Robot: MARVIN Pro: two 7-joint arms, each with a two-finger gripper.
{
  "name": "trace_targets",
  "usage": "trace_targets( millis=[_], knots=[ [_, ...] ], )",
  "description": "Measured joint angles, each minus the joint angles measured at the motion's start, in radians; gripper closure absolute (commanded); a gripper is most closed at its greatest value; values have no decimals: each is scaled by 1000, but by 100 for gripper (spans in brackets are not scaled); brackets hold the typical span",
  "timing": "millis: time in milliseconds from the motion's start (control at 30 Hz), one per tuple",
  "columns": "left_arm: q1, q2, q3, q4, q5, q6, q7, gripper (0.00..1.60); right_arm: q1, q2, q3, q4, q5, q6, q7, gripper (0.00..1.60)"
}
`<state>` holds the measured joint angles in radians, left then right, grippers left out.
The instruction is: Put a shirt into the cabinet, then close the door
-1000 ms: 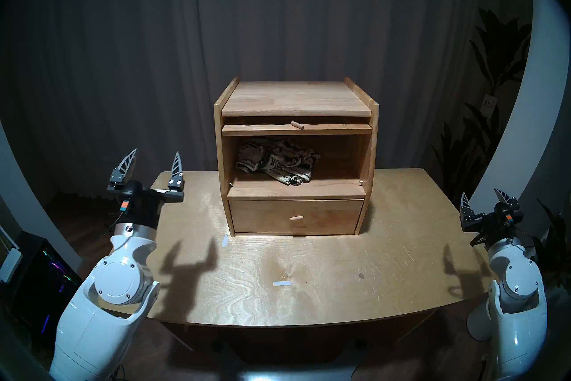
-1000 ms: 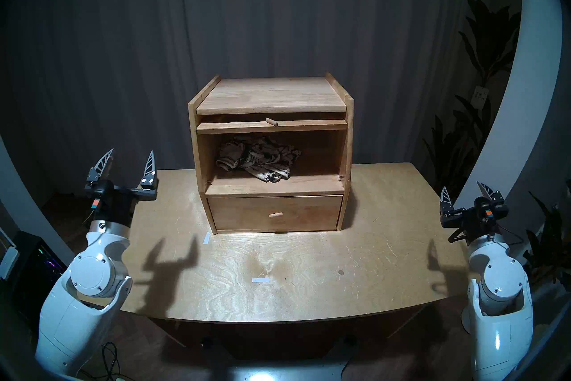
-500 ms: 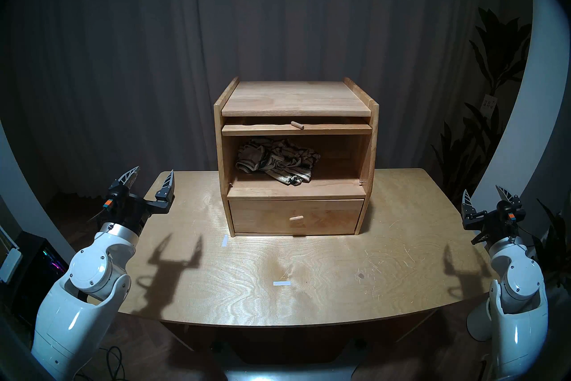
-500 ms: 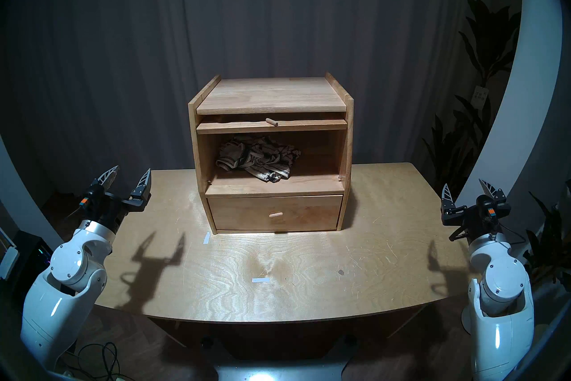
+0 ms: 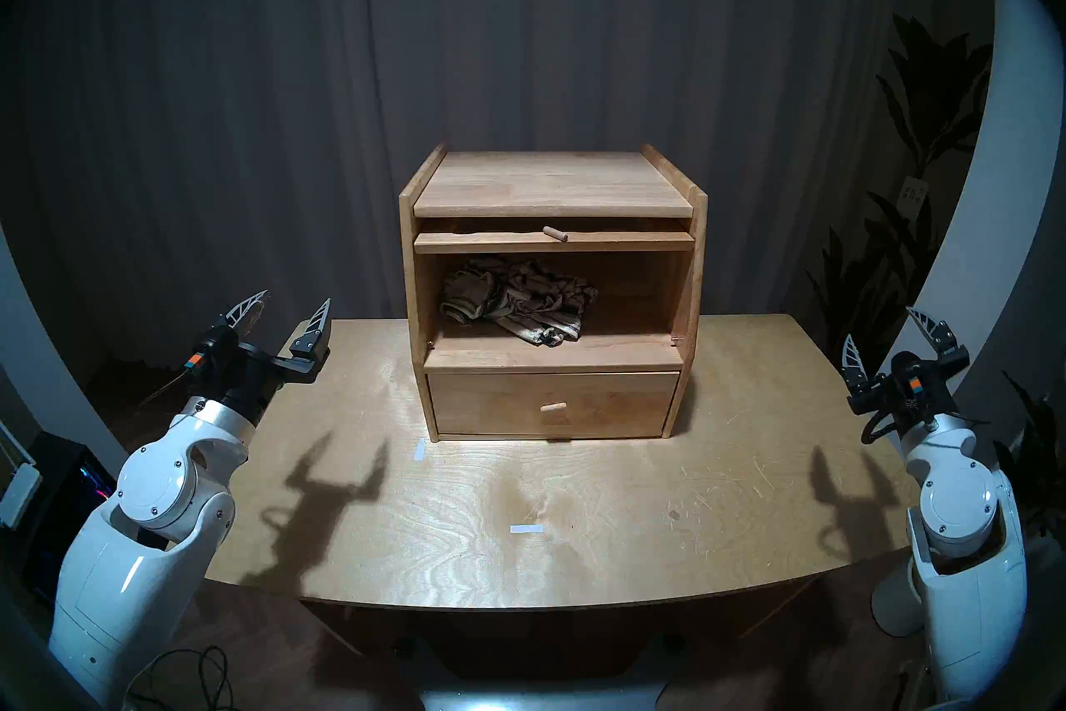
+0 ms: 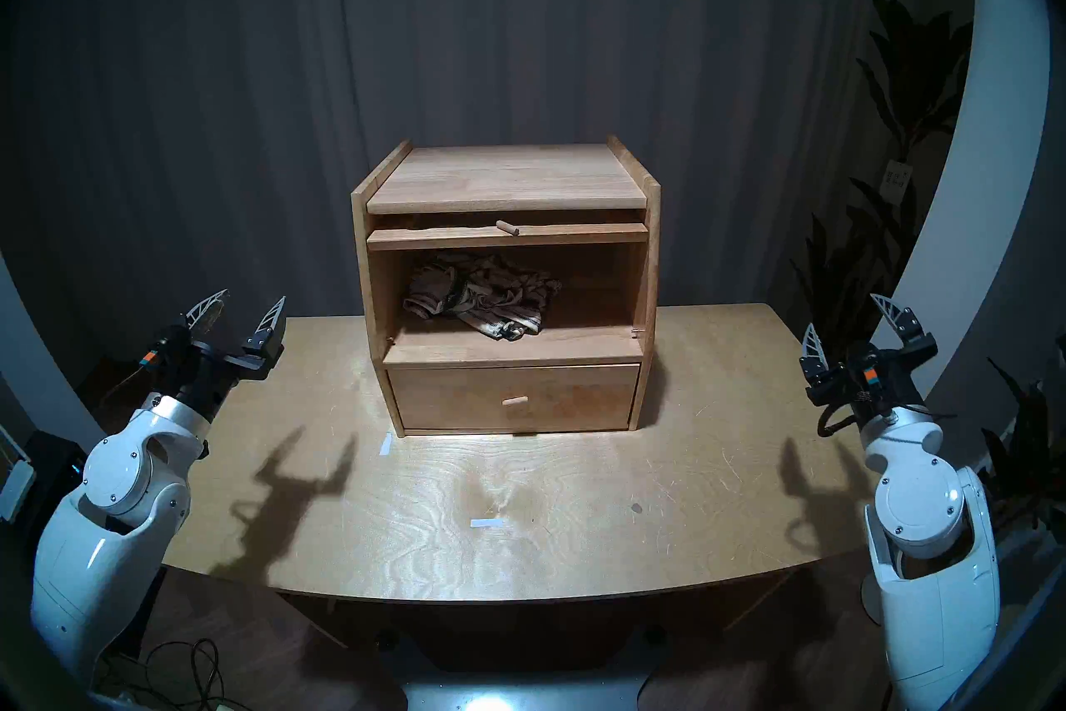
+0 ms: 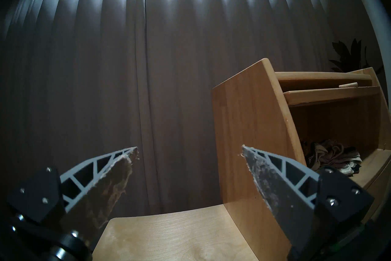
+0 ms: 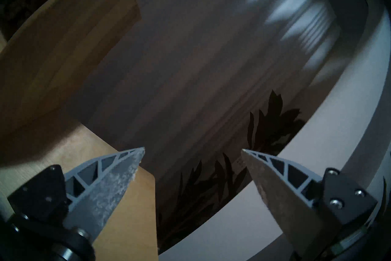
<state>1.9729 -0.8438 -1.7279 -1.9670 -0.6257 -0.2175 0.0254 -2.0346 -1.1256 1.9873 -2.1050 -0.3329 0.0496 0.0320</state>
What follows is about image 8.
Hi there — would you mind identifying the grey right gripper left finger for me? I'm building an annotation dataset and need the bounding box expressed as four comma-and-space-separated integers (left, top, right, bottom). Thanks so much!
7, 147, 146, 243

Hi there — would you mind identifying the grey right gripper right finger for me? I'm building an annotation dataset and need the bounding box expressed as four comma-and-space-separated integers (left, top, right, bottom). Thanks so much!
241, 149, 378, 260

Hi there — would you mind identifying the tall dark leafy plant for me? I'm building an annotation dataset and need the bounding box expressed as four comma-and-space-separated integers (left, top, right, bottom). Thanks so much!
156, 89, 306, 252

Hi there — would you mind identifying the white curved arch panel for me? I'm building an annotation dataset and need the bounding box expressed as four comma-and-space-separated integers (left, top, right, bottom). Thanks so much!
159, 0, 391, 261

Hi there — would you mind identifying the wooden cabinet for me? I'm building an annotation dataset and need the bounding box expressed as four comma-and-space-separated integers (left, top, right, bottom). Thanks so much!
0, 0, 141, 167

